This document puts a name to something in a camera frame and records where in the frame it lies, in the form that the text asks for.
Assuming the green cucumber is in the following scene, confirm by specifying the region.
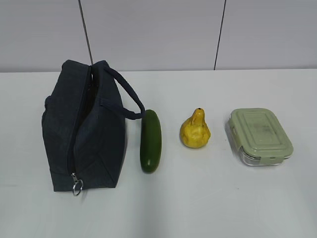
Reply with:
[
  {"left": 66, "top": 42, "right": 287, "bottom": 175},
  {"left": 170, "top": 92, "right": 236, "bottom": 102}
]
[{"left": 140, "top": 110, "right": 162, "bottom": 174}]

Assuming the yellow pear-shaped gourd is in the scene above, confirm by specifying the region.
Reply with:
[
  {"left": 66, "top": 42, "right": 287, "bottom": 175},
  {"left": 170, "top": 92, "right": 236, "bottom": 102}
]
[{"left": 180, "top": 108, "right": 211, "bottom": 149}]

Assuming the dark blue lunch bag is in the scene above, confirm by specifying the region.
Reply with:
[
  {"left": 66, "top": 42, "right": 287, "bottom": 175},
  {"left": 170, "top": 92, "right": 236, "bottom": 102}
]
[{"left": 41, "top": 59, "right": 145, "bottom": 196}]

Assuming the glass container green lid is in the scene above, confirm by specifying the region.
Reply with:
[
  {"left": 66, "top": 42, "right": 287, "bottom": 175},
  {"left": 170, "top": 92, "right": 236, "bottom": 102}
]
[{"left": 228, "top": 108, "right": 294, "bottom": 166}]

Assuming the metal zipper pull ring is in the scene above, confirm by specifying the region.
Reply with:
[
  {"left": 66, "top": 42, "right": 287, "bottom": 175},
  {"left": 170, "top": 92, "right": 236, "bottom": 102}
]
[{"left": 71, "top": 173, "right": 84, "bottom": 198}]

